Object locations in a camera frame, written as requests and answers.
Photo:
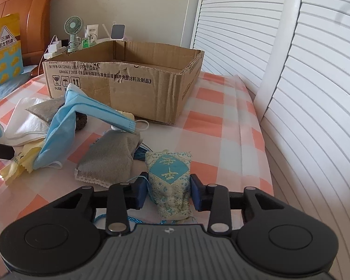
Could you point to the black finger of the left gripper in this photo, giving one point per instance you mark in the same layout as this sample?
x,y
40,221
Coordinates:
x,y
6,152

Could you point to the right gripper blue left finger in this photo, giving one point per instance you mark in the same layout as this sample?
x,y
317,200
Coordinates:
x,y
136,191

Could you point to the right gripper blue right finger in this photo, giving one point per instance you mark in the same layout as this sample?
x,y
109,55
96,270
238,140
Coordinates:
x,y
202,195

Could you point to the yellow cleaning cloth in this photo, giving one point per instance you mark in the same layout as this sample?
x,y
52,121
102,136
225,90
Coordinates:
x,y
22,162

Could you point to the white towel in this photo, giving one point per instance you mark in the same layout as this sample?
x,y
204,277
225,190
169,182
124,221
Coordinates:
x,y
24,127

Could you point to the blue floral sachet bag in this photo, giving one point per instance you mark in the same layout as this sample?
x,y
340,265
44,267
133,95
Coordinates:
x,y
169,183

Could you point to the blue surgical face mask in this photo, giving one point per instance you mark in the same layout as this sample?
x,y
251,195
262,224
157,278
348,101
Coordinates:
x,y
61,133

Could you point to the small grey cloth pouch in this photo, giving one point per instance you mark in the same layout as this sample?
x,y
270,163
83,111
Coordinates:
x,y
47,110

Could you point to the dark brown hair scrunchie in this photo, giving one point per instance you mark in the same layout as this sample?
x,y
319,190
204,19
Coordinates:
x,y
81,120

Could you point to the light blue bedsheet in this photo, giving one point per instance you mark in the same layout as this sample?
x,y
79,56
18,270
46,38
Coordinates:
x,y
13,84

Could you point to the yellow blue snack bag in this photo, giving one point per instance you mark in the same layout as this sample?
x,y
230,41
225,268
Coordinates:
x,y
11,64

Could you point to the brown cardboard box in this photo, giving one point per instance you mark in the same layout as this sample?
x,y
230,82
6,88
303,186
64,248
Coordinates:
x,y
150,80

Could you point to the white power strip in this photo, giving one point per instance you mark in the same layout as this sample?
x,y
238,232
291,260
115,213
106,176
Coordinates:
x,y
56,48

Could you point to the green bottle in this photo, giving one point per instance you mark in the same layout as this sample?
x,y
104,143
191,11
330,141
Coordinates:
x,y
85,43

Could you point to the green handheld fan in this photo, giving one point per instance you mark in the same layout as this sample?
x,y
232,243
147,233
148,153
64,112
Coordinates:
x,y
72,27

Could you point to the wooden headboard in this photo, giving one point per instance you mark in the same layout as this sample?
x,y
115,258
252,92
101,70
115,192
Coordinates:
x,y
34,26

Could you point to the phone stand with screen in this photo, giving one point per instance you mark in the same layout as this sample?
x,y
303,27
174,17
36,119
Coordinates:
x,y
118,32

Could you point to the white louvered closet door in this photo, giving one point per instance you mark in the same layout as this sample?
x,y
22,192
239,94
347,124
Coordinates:
x,y
294,59

